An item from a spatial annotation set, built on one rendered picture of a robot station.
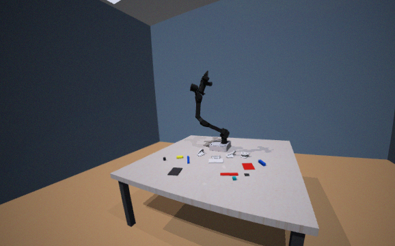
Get blue rectangular bar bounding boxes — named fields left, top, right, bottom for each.
left=258, top=159, right=266, bottom=166

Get red square plate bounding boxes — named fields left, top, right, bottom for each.
left=242, top=163, right=255, bottom=169

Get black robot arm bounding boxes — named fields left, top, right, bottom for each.
left=190, top=83, right=230, bottom=144

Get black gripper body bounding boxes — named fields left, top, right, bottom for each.
left=200, top=76, right=210, bottom=87

